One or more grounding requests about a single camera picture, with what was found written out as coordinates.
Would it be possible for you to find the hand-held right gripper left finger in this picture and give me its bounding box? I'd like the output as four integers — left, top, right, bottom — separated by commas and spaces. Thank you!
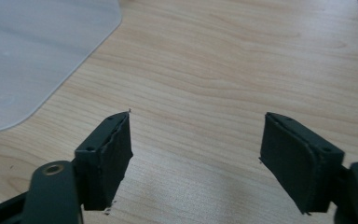
74, 110, 134, 212

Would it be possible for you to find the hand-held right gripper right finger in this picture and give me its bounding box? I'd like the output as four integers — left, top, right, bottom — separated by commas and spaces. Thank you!
259, 111, 346, 216

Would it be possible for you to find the translucent white mat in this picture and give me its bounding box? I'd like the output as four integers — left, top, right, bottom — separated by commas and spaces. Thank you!
0, 0, 123, 133

